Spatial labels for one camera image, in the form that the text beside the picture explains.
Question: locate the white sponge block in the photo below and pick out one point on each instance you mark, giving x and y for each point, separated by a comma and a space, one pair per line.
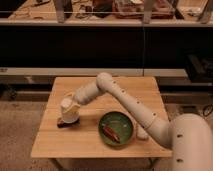
141, 133

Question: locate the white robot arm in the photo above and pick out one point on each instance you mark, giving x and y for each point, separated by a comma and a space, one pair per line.
188, 136

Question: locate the red sausage in bowl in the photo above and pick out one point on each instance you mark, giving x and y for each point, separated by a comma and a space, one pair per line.
110, 133

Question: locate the green ceramic bowl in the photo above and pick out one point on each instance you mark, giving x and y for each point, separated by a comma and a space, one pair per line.
122, 126

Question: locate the black equipment box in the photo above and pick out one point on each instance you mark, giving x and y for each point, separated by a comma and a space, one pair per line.
199, 70

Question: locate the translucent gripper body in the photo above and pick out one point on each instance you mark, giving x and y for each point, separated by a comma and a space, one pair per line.
60, 122

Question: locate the wooden table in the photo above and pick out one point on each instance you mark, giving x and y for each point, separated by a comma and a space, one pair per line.
82, 140

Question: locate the long workbench shelf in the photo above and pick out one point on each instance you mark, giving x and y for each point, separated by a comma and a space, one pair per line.
12, 71

